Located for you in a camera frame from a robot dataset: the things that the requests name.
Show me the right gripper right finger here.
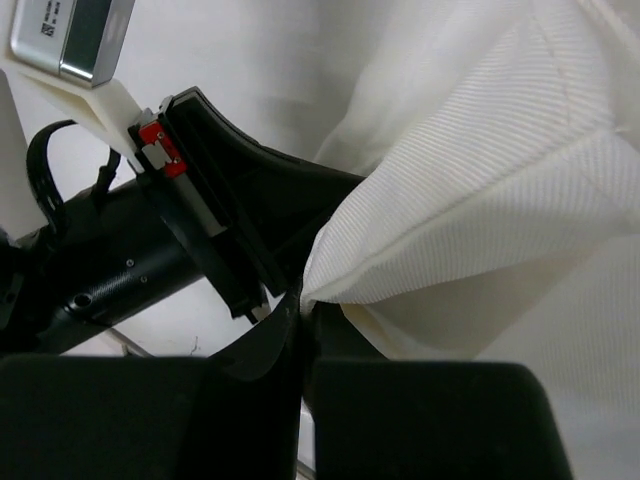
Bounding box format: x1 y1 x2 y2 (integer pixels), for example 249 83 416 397
305 303 573 479

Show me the aluminium table edge rail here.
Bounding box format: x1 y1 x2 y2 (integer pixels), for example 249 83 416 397
107 329 152 358

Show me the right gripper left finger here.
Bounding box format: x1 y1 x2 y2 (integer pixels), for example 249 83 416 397
1 287 304 479

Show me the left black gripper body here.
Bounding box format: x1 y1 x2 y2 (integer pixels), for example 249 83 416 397
0 104 266 357

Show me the white pleated skirt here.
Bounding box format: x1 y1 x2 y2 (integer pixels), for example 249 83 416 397
300 1 639 479

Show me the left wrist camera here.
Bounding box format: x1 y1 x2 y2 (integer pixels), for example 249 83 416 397
1 0 143 173

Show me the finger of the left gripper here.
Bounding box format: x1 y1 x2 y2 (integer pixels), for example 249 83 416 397
171 87 363 295

